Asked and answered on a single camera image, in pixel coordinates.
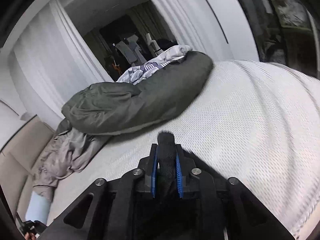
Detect black pants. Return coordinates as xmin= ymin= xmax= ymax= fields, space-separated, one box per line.
xmin=155 ymin=132 xmax=226 ymax=199

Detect light blue pillow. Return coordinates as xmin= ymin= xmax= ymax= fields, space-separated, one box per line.
xmin=25 ymin=191 xmax=51 ymax=224

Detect dark green duvet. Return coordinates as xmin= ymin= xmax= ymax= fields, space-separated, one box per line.
xmin=61 ymin=51 xmax=214 ymax=135

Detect patterned white purple blanket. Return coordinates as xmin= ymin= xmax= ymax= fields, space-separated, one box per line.
xmin=117 ymin=45 xmax=193 ymax=85

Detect white wardrobe door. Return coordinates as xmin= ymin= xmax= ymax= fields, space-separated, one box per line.
xmin=175 ymin=0 xmax=261 ymax=62

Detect beige upholstered headboard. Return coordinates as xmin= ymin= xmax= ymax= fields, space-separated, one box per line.
xmin=1 ymin=116 xmax=54 ymax=220

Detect grey crumpled sheet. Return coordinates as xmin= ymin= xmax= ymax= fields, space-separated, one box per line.
xmin=32 ymin=127 xmax=110 ymax=202

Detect white mesh mattress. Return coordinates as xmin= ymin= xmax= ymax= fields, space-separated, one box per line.
xmin=47 ymin=61 xmax=319 ymax=239

